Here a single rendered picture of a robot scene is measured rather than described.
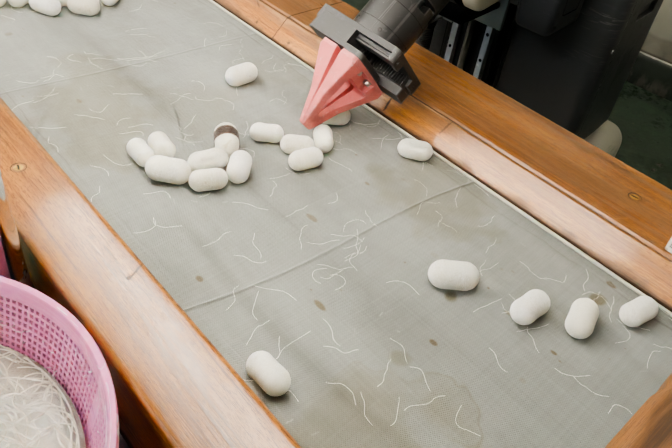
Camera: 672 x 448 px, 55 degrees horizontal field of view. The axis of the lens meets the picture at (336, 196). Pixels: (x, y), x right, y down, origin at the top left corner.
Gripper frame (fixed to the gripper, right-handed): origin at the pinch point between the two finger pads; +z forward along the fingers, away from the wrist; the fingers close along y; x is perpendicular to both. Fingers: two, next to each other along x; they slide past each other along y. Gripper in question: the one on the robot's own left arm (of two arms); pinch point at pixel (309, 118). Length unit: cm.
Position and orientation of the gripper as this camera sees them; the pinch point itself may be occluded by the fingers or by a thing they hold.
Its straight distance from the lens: 60.7
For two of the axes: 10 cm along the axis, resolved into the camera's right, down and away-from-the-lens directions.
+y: 6.5, 5.5, -5.2
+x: 4.0, 3.3, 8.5
